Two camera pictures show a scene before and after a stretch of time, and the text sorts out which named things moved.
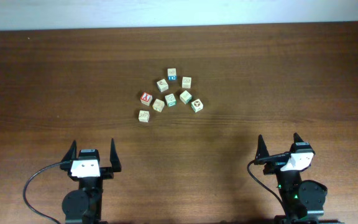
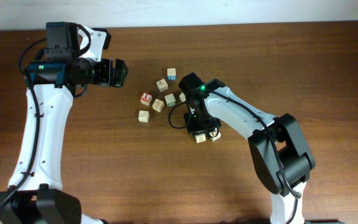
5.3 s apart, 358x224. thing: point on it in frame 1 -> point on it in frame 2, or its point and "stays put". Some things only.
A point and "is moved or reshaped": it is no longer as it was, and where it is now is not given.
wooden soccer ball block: x=197 y=105 is moved or reshaped
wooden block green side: x=170 y=99 stays put
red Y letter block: x=146 y=99 stays put
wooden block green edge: x=186 y=97 stays put
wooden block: x=162 y=85 stays put
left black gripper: x=105 y=172 -> x=106 y=65
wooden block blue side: x=171 y=74 stays put
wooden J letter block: x=158 y=105 stays put
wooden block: x=143 y=116 stays put
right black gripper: x=272 y=158 -> x=202 y=128
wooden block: x=186 y=82 is moved or reshaped
